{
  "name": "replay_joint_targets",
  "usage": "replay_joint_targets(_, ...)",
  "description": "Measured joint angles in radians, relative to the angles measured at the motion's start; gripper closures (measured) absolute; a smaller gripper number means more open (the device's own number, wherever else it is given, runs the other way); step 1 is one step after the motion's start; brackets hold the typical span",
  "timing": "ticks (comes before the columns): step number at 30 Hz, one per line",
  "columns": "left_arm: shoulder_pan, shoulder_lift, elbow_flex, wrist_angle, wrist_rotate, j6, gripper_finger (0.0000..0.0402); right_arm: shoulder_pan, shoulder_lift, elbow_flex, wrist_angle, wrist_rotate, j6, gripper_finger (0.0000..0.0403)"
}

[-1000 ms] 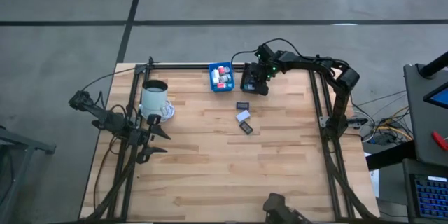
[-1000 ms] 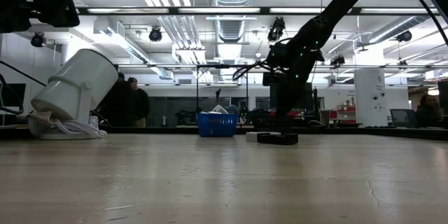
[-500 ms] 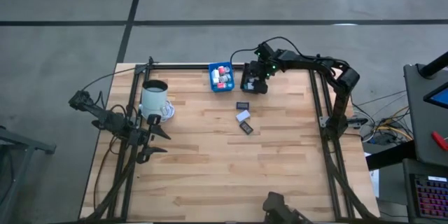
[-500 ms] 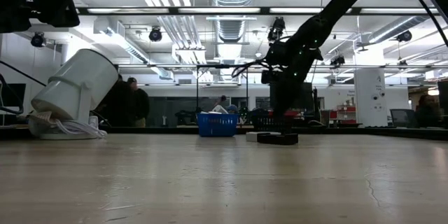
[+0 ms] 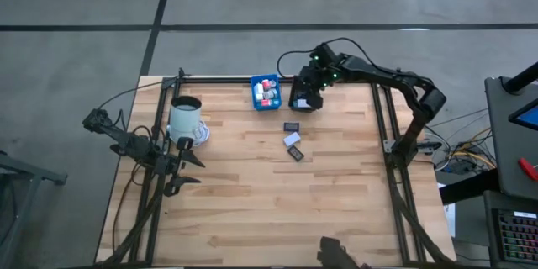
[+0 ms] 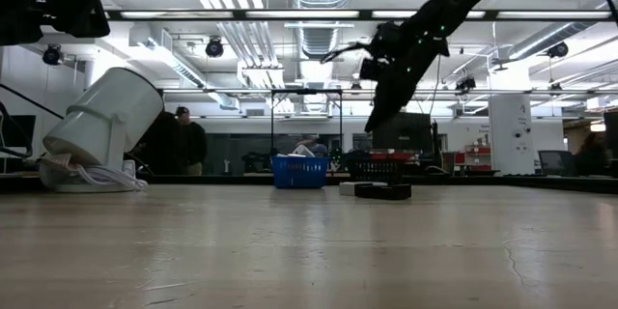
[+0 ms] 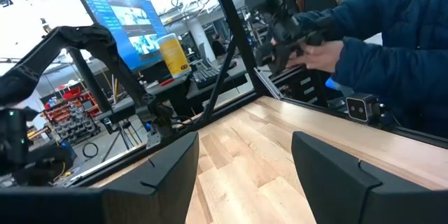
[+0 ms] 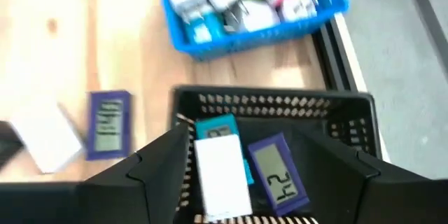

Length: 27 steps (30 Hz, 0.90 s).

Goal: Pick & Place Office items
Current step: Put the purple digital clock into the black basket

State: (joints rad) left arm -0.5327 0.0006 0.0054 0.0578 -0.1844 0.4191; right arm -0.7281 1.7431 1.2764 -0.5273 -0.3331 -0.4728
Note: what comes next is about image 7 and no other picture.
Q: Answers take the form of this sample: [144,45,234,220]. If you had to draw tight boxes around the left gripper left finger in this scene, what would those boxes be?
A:
[0,131,200,224]

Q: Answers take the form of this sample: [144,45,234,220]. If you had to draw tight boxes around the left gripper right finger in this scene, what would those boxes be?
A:
[290,131,448,224]

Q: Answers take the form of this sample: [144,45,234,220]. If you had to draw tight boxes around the shelf with red bins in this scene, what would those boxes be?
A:
[41,87,103,145]

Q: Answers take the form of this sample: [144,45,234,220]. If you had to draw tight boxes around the black pole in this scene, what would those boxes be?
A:
[66,45,113,113]

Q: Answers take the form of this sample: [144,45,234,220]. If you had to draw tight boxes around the black drawer cabinet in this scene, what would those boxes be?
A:
[276,66,332,109]

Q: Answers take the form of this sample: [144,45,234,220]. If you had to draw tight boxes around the grey desk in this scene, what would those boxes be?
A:
[94,64,250,113]

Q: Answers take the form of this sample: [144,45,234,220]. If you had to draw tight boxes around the keyboard with colourful keys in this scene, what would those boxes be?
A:
[190,64,232,90]

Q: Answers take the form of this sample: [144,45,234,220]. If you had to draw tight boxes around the person's hand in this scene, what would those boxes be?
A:
[285,39,346,74]

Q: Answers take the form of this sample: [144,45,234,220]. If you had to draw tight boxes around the yellow wipes canister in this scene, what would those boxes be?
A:
[157,32,193,79]

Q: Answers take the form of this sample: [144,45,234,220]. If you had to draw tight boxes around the white building column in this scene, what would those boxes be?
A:
[185,17,216,63]

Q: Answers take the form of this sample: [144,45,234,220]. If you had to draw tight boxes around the monitor with blue screen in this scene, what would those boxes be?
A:
[69,0,169,74]

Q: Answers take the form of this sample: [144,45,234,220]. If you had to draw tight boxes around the small grey camera box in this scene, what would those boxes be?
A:
[345,92,383,126]

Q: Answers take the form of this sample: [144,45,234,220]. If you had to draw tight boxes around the black aluminium table frame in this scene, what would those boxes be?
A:
[66,0,448,188]

